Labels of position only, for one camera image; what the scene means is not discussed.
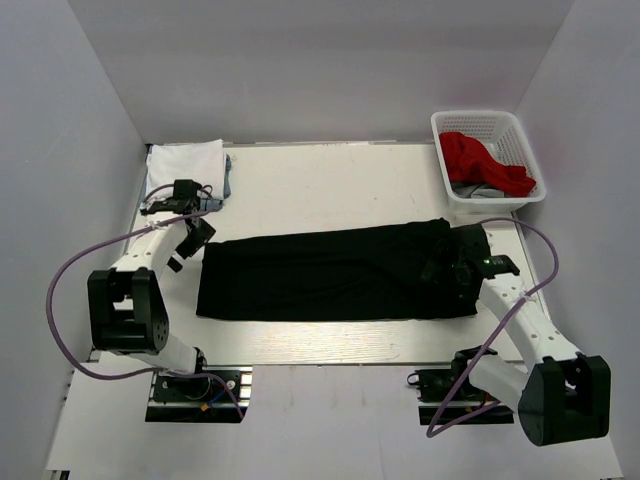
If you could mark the red t shirt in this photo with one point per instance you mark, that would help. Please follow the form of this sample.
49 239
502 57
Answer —
468 161

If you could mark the folded white t shirt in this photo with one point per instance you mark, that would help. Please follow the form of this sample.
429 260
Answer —
202 162

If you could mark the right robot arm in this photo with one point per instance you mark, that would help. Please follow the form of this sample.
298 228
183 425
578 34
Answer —
527 371

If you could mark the black t shirt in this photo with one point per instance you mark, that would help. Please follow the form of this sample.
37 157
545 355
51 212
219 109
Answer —
392 272

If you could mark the folded light blue t shirt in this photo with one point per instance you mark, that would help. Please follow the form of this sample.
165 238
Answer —
211 197

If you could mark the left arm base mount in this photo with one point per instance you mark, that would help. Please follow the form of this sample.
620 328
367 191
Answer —
200 401

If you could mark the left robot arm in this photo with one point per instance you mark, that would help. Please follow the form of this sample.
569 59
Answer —
128 315

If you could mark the white plastic basket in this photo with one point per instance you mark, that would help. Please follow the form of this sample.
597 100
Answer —
501 134

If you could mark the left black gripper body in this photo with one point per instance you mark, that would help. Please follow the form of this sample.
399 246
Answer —
196 240

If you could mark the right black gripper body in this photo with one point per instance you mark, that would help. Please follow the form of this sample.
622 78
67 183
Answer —
449 273

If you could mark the grey t shirt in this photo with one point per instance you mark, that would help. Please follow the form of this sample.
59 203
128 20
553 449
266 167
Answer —
477 191

